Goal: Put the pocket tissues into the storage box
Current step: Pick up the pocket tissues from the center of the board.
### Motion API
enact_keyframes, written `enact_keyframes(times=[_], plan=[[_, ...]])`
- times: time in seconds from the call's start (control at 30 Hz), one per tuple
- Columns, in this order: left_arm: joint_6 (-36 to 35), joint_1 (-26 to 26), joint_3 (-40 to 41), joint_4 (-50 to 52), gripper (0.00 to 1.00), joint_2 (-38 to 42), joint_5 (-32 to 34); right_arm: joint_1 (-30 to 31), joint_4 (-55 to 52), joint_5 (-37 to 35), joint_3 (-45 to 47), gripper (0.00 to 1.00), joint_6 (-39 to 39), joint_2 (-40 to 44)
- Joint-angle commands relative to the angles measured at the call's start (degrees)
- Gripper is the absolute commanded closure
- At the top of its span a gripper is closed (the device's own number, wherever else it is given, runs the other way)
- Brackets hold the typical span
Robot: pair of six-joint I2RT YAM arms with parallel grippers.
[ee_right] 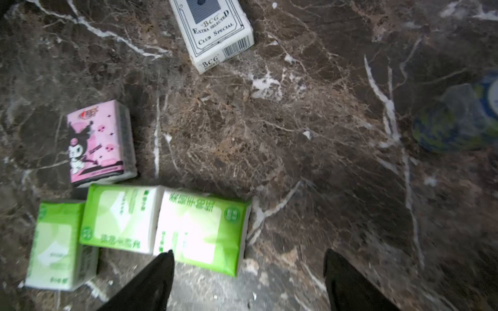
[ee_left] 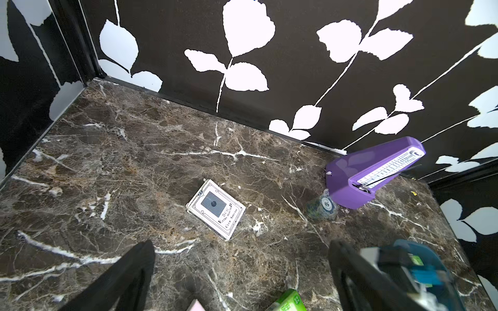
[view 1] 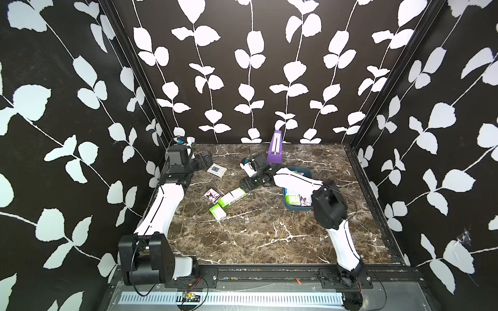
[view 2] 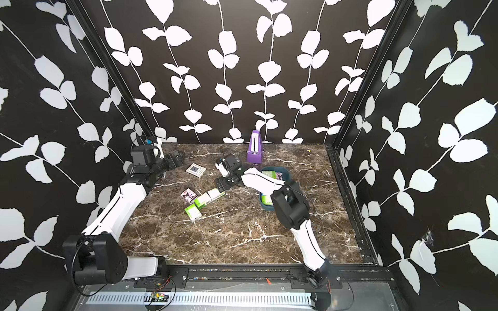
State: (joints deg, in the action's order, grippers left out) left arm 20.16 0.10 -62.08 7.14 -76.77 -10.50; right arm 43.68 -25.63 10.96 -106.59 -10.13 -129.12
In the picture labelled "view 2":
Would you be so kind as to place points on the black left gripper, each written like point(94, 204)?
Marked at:
point(172, 164)

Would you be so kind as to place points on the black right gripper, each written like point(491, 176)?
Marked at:
point(220, 182)

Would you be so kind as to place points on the large green tissue pack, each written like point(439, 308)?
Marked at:
point(215, 194)

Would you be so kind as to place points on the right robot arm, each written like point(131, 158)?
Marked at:
point(290, 205)

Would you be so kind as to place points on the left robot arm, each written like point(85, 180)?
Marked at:
point(95, 257)

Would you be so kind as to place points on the playing card box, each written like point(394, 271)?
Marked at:
point(196, 170)

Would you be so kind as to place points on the teal plastic storage box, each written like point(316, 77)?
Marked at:
point(274, 184)

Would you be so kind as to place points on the pink Kuromi tissue pack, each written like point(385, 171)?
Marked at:
point(189, 196)

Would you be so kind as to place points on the purple metronome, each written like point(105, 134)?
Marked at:
point(255, 151)

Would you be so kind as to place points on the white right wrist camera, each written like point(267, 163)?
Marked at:
point(222, 169)

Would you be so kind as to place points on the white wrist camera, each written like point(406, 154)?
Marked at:
point(155, 144)
point(222, 169)

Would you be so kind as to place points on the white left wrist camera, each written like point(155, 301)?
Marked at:
point(155, 144)

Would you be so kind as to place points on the black front rail base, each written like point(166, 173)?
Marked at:
point(259, 287)

